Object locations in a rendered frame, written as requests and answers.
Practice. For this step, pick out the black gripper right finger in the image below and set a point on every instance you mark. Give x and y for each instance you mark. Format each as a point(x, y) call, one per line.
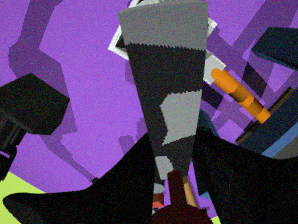
point(245, 187)

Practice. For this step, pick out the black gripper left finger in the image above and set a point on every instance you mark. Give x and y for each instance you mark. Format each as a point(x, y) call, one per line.
point(124, 195)

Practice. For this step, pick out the grey cylinder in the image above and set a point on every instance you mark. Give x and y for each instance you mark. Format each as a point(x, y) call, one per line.
point(159, 185)

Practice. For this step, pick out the black-headed mallet with wooden handle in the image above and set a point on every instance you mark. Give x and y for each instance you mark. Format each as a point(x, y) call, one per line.
point(189, 194)

